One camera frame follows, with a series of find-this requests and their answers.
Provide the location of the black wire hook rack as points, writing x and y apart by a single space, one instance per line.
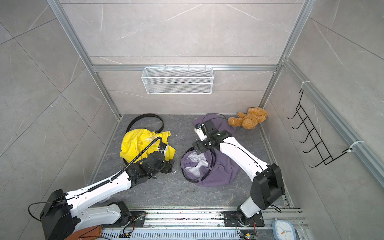
313 135

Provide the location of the white analog clock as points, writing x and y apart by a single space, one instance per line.
283 230

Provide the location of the purple garment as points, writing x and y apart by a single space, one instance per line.
225 169

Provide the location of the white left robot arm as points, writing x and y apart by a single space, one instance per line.
66 213

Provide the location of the white wire mesh basket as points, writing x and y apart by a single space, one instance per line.
178 80

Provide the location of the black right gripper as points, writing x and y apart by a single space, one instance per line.
201 144

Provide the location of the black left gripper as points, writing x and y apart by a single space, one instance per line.
168 166

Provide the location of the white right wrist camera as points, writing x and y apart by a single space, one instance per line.
199 130

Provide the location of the yellow trousers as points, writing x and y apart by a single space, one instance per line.
135 141

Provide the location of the brown leather object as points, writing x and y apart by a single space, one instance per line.
91 233

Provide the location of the metal base rail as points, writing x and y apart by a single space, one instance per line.
205 223

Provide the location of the brown teddy bear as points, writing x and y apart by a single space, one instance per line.
250 120

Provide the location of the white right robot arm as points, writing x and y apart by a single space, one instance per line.
267 180

